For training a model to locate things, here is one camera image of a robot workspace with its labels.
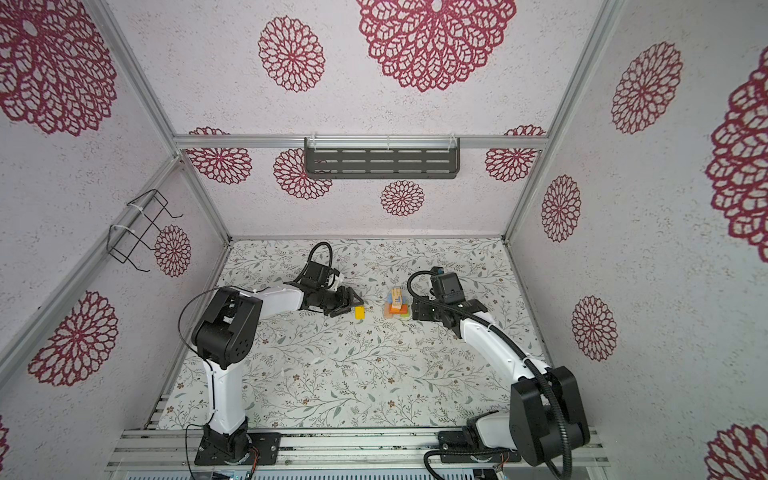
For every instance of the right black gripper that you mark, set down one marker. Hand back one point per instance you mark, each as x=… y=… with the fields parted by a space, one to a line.
x=420 y=310

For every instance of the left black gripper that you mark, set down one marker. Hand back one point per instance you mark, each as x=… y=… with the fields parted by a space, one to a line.
x=345 y=301

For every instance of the orange rectangular block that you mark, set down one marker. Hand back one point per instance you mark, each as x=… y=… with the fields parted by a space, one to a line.
x=404 y=310

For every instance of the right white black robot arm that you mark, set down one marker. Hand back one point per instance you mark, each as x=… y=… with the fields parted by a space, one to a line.
x=545 y=420

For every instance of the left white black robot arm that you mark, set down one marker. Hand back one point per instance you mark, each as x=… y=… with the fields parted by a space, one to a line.
x=224 y=337

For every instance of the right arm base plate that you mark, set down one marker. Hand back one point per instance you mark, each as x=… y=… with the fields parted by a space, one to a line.
x=463 y=446

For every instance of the grey metal wall shelf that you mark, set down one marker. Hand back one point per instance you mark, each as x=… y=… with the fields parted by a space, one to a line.
x=385 y=159

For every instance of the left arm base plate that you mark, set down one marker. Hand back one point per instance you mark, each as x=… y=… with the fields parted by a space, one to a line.
x=237 y=449

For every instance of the black wire wall rack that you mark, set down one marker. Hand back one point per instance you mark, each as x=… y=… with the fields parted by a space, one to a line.
x=124 y=239

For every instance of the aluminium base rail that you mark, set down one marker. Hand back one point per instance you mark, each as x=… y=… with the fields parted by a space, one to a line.
x=333 y=428

